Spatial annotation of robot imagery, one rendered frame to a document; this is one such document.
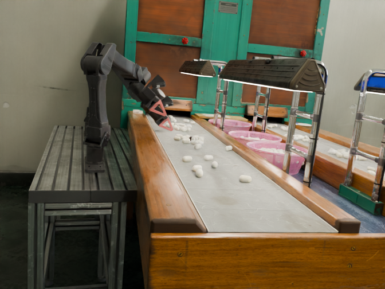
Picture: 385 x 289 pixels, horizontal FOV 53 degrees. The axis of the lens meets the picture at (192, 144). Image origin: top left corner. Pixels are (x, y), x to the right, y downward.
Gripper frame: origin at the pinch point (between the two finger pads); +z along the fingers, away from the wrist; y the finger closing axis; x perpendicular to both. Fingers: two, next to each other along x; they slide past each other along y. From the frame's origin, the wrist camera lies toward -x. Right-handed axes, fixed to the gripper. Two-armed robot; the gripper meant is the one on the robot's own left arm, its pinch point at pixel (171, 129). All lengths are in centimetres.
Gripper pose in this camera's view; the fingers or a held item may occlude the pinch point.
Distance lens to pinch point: 197.9
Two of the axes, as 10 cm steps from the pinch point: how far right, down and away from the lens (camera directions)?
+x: -7.1, 7.0, 0.1
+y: -1.9, -2.2, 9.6
